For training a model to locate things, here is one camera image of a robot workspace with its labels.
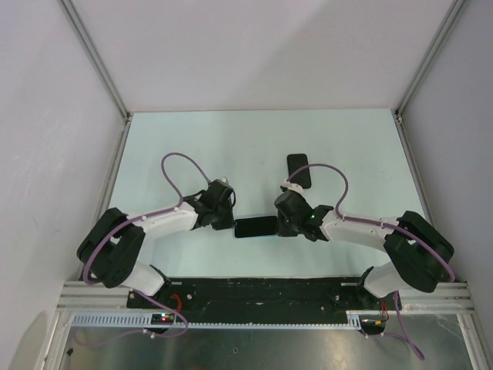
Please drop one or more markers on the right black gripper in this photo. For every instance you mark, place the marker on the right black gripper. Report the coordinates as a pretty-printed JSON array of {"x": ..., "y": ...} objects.
[{"x": 282, "y": 232}]

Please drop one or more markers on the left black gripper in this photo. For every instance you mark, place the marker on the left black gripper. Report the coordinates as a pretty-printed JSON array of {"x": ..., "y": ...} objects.
[{"x": 229, "y": 222}]

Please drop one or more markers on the translucent blue phone case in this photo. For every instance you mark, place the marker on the translucent blue phone case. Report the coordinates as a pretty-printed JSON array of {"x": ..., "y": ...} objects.
[{"x": 235, "y": 231}]

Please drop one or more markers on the black phone case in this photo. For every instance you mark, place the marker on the black phone case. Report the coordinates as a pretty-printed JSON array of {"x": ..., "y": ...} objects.
[{"x": 298, "y": 172}]

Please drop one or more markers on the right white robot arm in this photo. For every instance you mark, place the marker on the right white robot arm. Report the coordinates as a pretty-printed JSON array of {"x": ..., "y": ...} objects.
[{"x": 419, "y": 255}]

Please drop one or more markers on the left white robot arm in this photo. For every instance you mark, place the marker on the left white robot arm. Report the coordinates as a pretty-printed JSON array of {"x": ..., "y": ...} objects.
[{"x": 110, "y": 252}]

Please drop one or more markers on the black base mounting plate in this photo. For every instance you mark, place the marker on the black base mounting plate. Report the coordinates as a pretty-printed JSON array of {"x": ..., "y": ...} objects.
[{"x": 270, "y": 301}]

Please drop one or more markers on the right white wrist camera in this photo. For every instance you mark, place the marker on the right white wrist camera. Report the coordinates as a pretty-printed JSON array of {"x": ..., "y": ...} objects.
[{"x": 287, "y": 185}]

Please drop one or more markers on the left aluminium frame post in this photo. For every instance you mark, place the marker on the left aluminium frame post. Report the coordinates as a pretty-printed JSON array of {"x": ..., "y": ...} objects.
[{"x": 89, "y": 47}]

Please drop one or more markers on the aluminium frame post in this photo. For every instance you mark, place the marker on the aluminium frame post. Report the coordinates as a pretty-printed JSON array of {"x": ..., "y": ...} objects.
[
  {"x": 89, "y": 47},
  {"x": 446, "y": 27}
]

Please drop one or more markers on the right aluminium frame post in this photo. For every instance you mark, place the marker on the right aluminium frame post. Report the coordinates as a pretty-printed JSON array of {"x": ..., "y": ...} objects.
[{"x": 446, "y": 27}]

